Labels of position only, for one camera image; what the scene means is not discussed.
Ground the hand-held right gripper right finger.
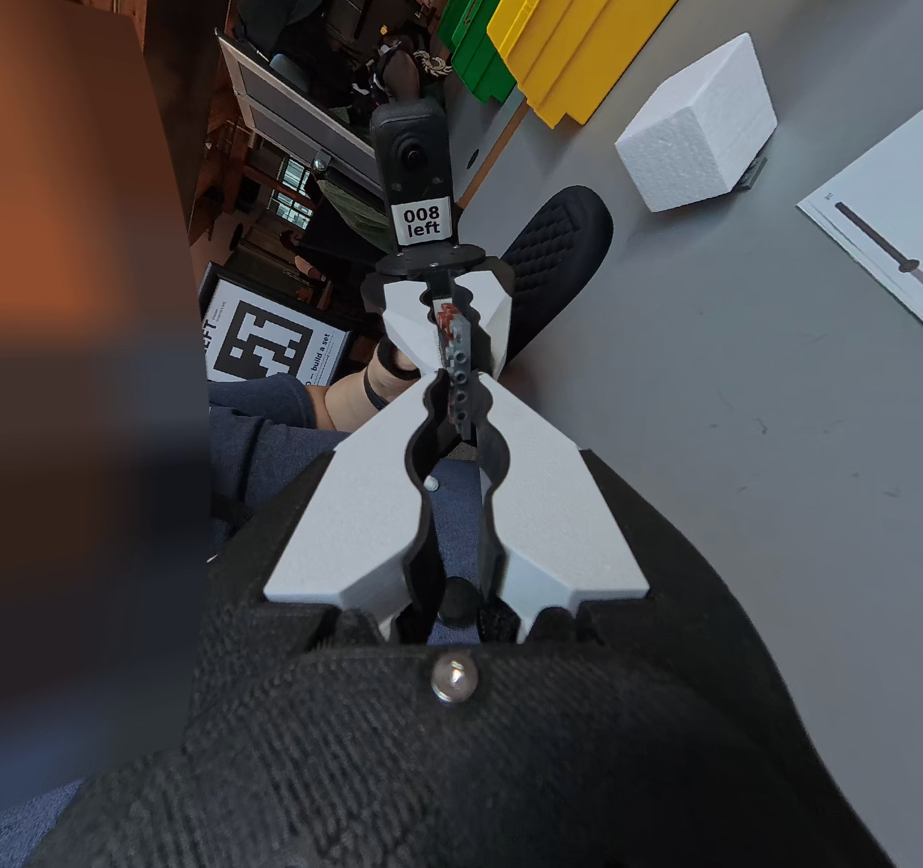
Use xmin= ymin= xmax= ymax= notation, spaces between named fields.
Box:
xmin=469 ymin=369 xmax=651 ymax=644

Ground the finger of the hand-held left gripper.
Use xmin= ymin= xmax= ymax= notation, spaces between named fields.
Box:
xmin=460 ymin=270 xmax=516 ymax=380
xmin=381 ymin=280 xmax=444 ymax=373

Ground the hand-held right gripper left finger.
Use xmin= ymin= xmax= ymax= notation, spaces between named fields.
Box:
xmin=263 ymin=369 xmax=444 ymax=644

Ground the black toy brick plate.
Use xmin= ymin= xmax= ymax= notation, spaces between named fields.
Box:
xmin=446 ymin=323 xmax=480 ymax=445

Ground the person's left forearm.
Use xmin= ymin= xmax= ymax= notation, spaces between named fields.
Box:
xmin=208 ymin=372 xmax=336 ymax=444

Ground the grey desk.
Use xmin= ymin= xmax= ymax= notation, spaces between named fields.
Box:
xmin=441 ymin=0 xmax=923 ymax=868

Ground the person's left hand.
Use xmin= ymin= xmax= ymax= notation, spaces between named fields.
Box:
xmin=317 ymin=335 xmax=434 ymax=433

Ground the grey partition panel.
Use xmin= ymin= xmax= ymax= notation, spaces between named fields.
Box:
xmin=216 ymin=28 xmax=390 ymax=198

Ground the black framed tag sign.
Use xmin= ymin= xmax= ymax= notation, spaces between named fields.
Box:
xmin=198 ymin=260 xmax=354 ymax=386

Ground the green plastic bin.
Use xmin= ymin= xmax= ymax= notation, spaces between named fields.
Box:
xmin=436 ymin=0 xmax=531 ymax=105

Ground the black cap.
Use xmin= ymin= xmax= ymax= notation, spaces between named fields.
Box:
xmin=237 ymin=0 xmax=333 ymax=54

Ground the yellow plastic bin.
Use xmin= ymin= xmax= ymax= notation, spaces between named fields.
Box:
xmin=486 ymin=0 xmax=722 ymax=130

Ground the white styrofoam block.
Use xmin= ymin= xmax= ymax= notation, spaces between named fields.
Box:
xmin=614 ymin=33 xmax=778 ymax=214

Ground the white instruction booklet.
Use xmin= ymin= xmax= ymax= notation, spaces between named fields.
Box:
xmin=796 ymin=110 xmax=923 ymax=324

